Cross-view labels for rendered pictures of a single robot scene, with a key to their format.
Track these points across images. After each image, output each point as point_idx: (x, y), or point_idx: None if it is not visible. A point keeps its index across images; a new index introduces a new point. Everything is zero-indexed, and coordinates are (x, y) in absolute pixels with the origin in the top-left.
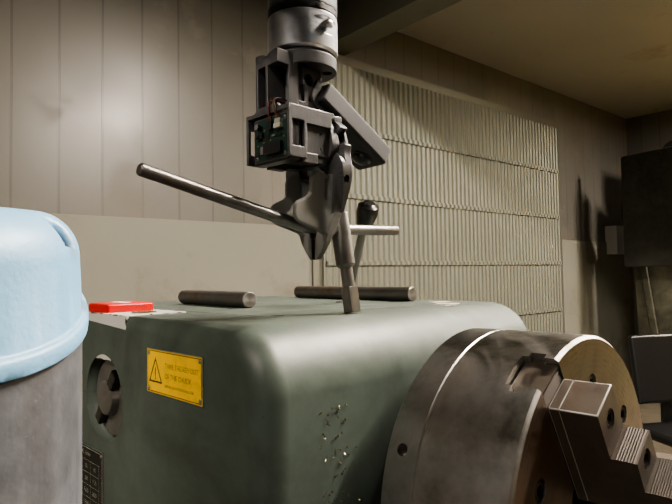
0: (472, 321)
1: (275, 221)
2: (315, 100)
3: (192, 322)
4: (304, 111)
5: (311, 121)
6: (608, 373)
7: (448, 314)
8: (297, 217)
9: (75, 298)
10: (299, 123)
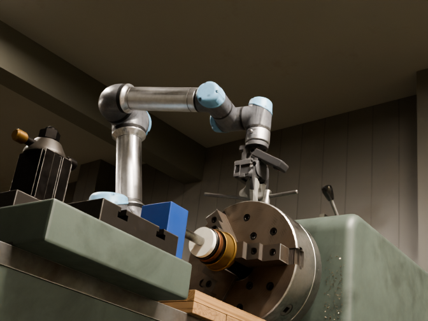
0: (306, 220)
1: (239, 199)
2: (253, 156)
3: None
4: (239, 162)
5: (242, 164)
6: (261, 214)
7: (297, 220)
8: (239, 195)
9: (111, 200)
10: (239, 165)
